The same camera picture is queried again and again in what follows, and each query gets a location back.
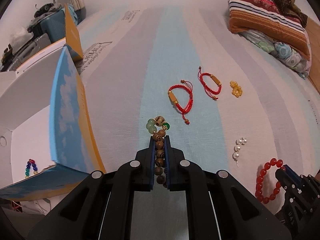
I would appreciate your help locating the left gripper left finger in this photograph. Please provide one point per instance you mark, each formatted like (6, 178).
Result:
(146, 157)

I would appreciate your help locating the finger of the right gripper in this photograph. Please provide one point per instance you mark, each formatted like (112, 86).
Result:
(292, 174)

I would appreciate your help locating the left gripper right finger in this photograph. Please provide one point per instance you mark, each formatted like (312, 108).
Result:
(173, 169)

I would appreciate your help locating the striped bed sheet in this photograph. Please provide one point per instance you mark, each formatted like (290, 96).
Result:
(230, 105)

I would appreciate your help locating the wooden bed headboard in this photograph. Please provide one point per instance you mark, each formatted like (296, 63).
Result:
(313, 30)

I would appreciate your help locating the blue yellow cardboard box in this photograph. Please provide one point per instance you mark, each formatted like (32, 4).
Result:
(47, 141)

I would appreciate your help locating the floral quilt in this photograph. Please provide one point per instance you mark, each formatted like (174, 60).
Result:
(283, 52)

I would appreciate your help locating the grey suitcase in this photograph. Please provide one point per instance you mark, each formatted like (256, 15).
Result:
(11, 61)

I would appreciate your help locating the teal suitcase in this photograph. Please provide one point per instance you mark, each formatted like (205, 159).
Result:
(53, 25)

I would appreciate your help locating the striped orange pillow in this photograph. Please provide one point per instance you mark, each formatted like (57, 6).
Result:
(263, 16)

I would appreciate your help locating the white plastic bag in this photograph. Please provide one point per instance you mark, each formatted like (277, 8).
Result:
(20, 37)

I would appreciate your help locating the dark clothes pile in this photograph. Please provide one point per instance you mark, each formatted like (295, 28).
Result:
(44, 11)

